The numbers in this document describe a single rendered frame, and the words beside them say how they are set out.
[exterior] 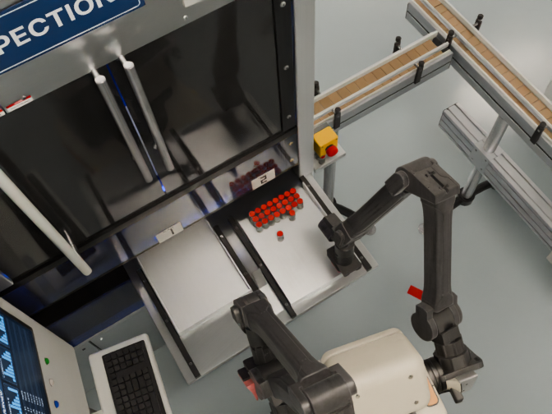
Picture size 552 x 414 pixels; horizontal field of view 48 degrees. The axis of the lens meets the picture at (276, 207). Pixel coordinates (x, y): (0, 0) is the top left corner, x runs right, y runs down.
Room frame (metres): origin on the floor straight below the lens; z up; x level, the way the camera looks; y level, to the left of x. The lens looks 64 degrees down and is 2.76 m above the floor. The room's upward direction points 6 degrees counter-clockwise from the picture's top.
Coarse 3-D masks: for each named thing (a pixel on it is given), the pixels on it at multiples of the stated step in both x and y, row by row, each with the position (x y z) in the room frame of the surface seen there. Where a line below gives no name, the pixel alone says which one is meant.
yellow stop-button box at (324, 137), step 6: (318, 126) 1.12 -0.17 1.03; (324, 126) 1.12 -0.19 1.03; (318, 132) 1.10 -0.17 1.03; (324, 132) 1.10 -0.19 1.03; (330, 132) 1.09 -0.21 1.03; (318, 138) 1.08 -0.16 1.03; (324, 138) 1.08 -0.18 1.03; (330, 138) 1.07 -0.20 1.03; (336, 138) 1.07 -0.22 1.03; (318, 144) 1.06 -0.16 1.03; (324, 144) 1.05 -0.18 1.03; (330, 144) 1.06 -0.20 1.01; (336, 144) 1.07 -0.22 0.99; (318, 150) 1.05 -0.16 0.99; (324, 150) 1.05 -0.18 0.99
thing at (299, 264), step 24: (288, 216) 0.88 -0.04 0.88; (312, 216) 0.87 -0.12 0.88; (264, 240) 0.80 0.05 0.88; (288, 240) 0.79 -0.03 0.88; (312, 240) 0.78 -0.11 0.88; (264, 264) 0.71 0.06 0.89; (288, 264) 0.71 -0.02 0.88; (312, 264) 0.70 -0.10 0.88; (288, 288) 0.63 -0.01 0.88; (312, 288) 0.62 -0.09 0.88
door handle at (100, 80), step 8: (96, 72) 0.80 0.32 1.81; (96, 80) 0.76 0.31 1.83; (104, 80) 0.76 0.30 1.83; (104, 88) 0.76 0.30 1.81; (104, 96) 0.76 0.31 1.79; (112, 96) 0.76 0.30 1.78; (112, 104) 0.76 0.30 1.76; (112, 112) 0.76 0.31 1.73; (120, 112) 0.76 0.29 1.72; (120, 120) 0.76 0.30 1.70; (120, 128) 0.76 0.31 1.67; (128, 128) 0.76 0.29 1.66; (128, 136) 0.76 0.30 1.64; (128, 144) 0.76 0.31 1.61; (136, 152) 0.76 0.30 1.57; (136, 160) 0.76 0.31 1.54; (144, 160) 0.77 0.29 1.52; (144, 168) 0.76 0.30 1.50; (144, 176) 0.76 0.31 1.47
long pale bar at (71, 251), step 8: (0, 168) 0.65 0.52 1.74; (0, 176) 0.63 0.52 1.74; (0, 184) 0.63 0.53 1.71; (8, 184) 0.63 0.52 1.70; (8, 192) 0.63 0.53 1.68; (16, 192) 0.64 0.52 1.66; (16, 200) 0.63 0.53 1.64; (24, 200) 0.64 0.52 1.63; (24, 208) 0.63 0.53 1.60; (32, 208) 0.64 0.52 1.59; (32, 216) 0.63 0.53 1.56; (40, 216) 0.64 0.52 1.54; (40, 224) 0.63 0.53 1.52; (48, 224) 0.64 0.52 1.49; (48, 232) 0.63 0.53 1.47; (56, 232) 0.64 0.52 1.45; (56, 240) 0.63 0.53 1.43; (64, 240) 0.64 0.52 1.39; (64, 248) 0.63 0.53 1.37; (72, 248) 0.65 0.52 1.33; (72, 256) 0.63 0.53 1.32; (80, 256) 0.67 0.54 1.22; (80, 264) 0.63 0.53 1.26; (88, 272) 0.63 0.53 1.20
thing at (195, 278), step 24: (168, 240) 0.84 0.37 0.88; (192, 240) 0.83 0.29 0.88; (216, 240) 0.82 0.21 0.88; (144, 264) 0.76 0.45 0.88; (168, 264) 0.75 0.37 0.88; (192, 264) 0.75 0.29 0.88; (216, 264) 0.74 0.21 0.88; (168, 288) 0.67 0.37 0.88; (192, 288) 0.66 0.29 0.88; (216, 288) 0.66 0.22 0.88; (240, 288) 0.65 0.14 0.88; (168, 312) 0.59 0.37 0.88; (192, 312) 0.59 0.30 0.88; (216, 312) 0.57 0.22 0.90
